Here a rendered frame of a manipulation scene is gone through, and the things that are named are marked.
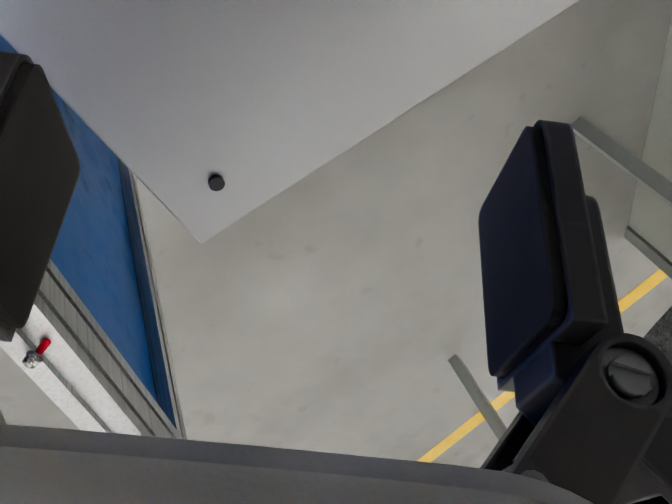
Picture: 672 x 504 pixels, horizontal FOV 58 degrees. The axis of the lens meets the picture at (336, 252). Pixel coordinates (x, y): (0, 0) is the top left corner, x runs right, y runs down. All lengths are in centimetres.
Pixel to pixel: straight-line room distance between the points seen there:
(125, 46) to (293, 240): 139
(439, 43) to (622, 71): 161
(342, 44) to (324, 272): 149
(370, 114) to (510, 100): 140
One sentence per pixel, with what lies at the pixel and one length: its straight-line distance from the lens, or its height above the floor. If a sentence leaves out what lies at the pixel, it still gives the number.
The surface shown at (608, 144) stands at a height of 14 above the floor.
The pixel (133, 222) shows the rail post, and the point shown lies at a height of 35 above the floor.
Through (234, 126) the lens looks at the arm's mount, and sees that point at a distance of 30.
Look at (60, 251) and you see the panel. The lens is 67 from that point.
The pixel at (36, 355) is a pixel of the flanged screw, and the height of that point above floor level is 87.
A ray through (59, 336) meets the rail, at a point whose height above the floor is 86.
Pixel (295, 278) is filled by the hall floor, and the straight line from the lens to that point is 174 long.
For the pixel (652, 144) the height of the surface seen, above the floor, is 3.
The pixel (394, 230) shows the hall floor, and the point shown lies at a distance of 176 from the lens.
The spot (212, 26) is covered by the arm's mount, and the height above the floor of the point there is 97.
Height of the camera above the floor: 123
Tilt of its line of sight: 45 degrees down
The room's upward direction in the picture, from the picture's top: 151 degrees clockwise
